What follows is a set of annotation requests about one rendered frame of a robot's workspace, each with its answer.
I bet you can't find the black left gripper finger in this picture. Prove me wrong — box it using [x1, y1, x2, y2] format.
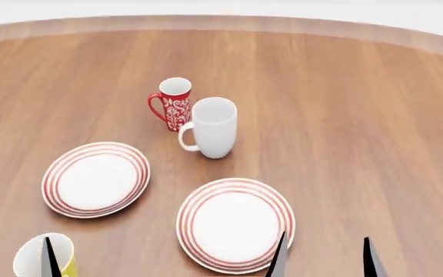
[41, 236, 62, 277]

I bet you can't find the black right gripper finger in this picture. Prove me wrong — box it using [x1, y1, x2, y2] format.
[362, 236, 391, 277]
[267, 230, 291, 277]

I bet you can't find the yellow and white mug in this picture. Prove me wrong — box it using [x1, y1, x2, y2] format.
[12, 232, 79, 277]

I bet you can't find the white plate with red rings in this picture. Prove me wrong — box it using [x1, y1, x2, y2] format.
[175, 178, 297, 275]
[41, 141, 152, 219]

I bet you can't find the plain white mug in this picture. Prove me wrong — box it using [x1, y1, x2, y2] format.
[178, 96, 238, 160]

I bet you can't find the red patterned mug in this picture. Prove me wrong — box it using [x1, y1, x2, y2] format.
[147, 76, 193, 133]

